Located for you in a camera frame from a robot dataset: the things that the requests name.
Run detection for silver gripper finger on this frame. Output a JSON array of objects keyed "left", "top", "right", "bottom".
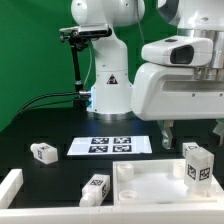
[
  {"left": 158, "top": 120, "right": 174, "bottom": 150},
  {"left": 213, "top": 119, "right": 224, "bottom": 145}
]

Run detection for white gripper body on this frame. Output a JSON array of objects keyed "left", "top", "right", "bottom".
[{"left": 131, "top": 63, "right": 224, "bottom": 121}]

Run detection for white square tabletop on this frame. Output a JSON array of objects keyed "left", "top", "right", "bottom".
[{"left": 113, "top": 159, "right": 224, "bottom": 205}]

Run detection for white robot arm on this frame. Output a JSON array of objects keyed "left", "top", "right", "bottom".
[{"left": 88, "top": 0, "right": 224, "bottom": 131}]

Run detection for white sheet with tags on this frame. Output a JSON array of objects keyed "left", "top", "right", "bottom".
[{"left": 67, "top": 136, "right": 152, "bottom": 156}]

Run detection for white U-shaped fence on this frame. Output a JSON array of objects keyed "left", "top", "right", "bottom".
[{"left": 0, "top": 169, "right": 224, "bottom": 224}]

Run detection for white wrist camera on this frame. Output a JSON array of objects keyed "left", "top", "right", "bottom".
[{"left": 141, "top": 36, "right": 213, "bottom": 67}]

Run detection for camera on black stand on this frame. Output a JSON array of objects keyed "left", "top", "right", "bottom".
[{"left": 59, "top": 24, "right": 112, "bottom": 109}]

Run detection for black cables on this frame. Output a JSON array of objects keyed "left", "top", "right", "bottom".
[{"left": 16, "top": 91, "right": 81, "bottom": 116}]

